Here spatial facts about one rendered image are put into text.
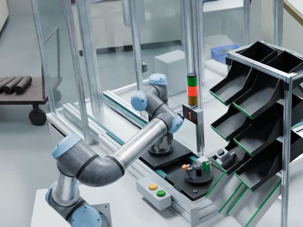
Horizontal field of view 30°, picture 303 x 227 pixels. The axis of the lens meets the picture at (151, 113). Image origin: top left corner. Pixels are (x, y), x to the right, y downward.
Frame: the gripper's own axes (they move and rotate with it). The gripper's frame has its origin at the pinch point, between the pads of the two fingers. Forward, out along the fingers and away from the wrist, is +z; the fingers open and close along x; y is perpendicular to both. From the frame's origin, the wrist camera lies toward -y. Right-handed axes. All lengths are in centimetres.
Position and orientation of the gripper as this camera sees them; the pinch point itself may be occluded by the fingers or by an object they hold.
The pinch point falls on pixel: (167, 148)
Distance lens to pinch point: 248.5
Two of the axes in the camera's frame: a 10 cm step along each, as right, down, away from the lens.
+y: -8.4, 3.0, -4.5
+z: 0.8, 8.9, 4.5
